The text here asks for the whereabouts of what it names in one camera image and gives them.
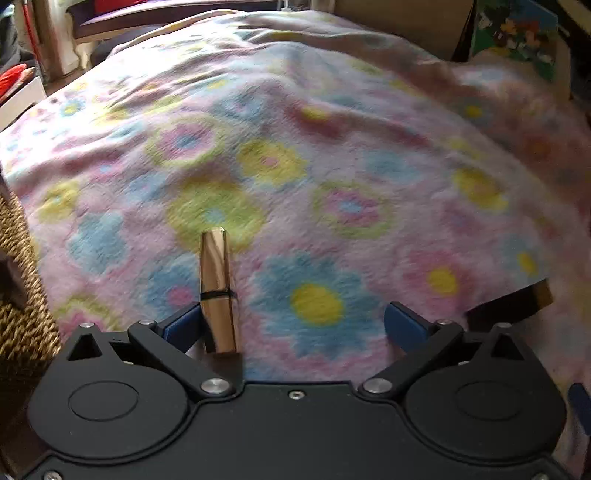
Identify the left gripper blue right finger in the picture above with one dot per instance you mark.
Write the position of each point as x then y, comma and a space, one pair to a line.
426, 346

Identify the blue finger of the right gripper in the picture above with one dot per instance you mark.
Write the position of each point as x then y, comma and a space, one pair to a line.
580, 402

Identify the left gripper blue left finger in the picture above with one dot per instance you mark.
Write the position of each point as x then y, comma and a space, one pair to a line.
183, 346

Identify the gold lipstick tube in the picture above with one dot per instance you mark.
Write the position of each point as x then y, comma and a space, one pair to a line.
217, 296

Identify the black powder compact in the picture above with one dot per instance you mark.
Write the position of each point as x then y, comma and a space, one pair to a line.
510, 309

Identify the woven basket with fabric lining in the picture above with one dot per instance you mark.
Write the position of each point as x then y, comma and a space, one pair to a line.
30, 337

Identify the floral fleece blanket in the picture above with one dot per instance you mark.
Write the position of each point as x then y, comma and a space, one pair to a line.
349, 167

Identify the red seat cushion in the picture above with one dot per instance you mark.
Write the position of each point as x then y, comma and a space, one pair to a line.
10, 76

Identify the purple chaise lounge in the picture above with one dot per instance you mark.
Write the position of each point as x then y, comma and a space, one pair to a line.
88, 25

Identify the Mickey Mouse picture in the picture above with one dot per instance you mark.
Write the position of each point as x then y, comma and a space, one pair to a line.
518, 30

